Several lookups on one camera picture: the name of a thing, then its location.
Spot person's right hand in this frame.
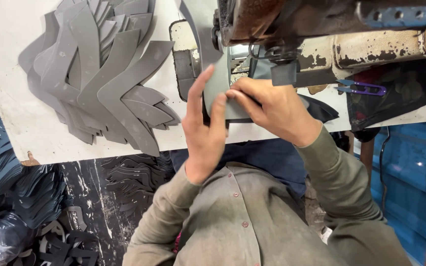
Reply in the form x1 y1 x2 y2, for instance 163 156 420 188
226 77 323 148

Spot person's left hand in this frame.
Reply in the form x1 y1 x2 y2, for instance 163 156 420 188
181 65 232 185

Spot grey curved shoe piece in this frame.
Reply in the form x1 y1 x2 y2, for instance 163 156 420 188
179 0 252 121

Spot black sewn fabric pieces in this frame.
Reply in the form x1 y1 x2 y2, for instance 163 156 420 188
297 94 340 125

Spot dark blue lap cloth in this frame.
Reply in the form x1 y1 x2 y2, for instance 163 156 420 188
170 138 308 197

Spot stack of dark shaped cutouts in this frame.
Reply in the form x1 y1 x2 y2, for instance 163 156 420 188
100 151 175 219

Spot purple thread snips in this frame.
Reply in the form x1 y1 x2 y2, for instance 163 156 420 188
334 79 387 97

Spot person's olive button shirt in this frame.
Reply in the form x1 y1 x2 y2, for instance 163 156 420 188
172 162 347 266

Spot worn cream sewing machine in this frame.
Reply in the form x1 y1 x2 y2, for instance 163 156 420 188
169 0 426 102

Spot black crumpled bag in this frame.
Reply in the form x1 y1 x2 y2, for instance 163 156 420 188
346 59 426 132

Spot pile of grey cut panels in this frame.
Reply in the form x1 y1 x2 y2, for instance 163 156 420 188
18 0 181 158

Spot blue plastic crate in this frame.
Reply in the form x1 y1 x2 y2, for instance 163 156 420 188
354 121 426 266

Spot heap of dark floor cutouts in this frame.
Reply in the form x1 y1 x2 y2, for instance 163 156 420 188
0 106 100 266

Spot clear plastic bag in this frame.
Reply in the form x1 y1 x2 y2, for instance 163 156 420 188
0 212 38 264

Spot black cable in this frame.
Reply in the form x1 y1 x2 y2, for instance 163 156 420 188
379 127 392 213

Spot blue perforated metal bracket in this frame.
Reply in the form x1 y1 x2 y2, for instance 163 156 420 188
360 5 426 29

